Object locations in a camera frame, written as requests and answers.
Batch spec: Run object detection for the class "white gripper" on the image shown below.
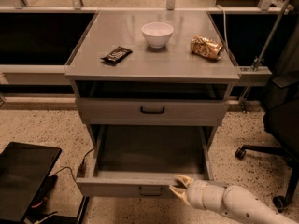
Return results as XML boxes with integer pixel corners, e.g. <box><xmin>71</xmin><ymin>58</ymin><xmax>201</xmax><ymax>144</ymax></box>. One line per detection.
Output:
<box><xmin>169</xmin><ymin>175</ymin><xmax>225</xmax><ymax>211</ymax></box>

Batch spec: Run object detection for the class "grey drawer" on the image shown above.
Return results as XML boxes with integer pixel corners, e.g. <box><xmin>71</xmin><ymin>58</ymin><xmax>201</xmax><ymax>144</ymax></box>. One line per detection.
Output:
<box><xmin>76</xmin><ymin>98</ymin><xmax>228</xmax><ymax>126</ymax></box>
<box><xmin>77</xmin><ymin>125</ymin><xmax>212</xmax><ymax>198</ymax></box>

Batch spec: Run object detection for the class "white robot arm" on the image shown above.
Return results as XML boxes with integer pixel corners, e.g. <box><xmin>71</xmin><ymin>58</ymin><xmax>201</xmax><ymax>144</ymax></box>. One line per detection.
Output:
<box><xmin>169</xmin><ymin>175</ymin><xmax>298</xmax><ymax>224</ymax></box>

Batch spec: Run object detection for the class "grey metal drawer cabinet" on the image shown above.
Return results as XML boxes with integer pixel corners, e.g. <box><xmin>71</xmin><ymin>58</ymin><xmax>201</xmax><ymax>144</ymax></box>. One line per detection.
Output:
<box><xmin>64</xmin><ymin>9</ymin><xmax>241</xmax><ymax>147</ymax></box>

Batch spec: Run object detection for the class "grey top drawer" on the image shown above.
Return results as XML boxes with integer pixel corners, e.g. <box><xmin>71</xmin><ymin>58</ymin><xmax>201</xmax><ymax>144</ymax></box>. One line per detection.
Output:
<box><xmin>76</xmin><ymin>98</ymin><xmax>228</xmax><ymax>126</ymax></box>

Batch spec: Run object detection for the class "black pole on floor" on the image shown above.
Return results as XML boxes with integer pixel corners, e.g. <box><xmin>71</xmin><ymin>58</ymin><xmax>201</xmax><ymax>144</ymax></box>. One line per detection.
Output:
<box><xmin>76</xmin><ymin>196</ymin><xmax>90</xmax><ymax>224</ymax></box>

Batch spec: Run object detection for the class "black office chair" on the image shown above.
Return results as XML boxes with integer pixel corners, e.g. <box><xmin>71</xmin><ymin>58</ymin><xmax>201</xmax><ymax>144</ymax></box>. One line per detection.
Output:
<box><xmin>235</xmin><ymin>23</ymin><xmax>299</xmax><ymax>210</ymax></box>

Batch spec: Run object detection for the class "crushed gold soda can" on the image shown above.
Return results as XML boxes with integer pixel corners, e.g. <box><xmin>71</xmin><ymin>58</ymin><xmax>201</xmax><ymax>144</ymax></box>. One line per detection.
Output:
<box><xmin>190</xmin><ymin>35</ymin><xmax>223</xmax><ymax>61</ymax></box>

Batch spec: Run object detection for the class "metal clamp rod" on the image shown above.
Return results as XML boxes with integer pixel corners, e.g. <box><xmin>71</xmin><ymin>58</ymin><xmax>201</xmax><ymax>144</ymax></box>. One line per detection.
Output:
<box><xmin>238</xmin><ymin>0</ymin><xmax>297</xmax><ymax>113</ymax></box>

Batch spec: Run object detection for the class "black candy bar wrapper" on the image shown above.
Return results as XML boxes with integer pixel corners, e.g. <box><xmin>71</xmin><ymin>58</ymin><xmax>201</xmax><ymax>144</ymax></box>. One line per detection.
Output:
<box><xmin>102</xmin><ymin>46</ymin><xmax>132</xmax><ymax>63</ymax></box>

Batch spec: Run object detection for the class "white ceramic bowl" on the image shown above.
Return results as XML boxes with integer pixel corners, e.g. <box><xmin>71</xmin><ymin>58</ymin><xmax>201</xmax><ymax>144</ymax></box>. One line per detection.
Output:
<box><xmin>141</xmin><ymin>22</ymin><xmax>174</xmax><ymax>48</ymax></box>

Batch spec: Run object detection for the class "grey power adapter with cable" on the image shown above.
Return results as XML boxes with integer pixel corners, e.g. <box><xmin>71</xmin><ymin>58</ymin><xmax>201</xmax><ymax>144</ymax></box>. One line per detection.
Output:
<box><xmin>53</xmin><ymin>148</ymin><xmax>94</xmax><ymax>180</ymax></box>

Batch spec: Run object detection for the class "white cable at cabinet side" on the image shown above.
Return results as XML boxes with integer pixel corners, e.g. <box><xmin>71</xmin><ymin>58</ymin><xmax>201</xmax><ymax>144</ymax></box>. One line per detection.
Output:
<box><xmin>216</xmin><ymin>4</ymin><xmax>232</xmax><ymax>56</ymax></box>

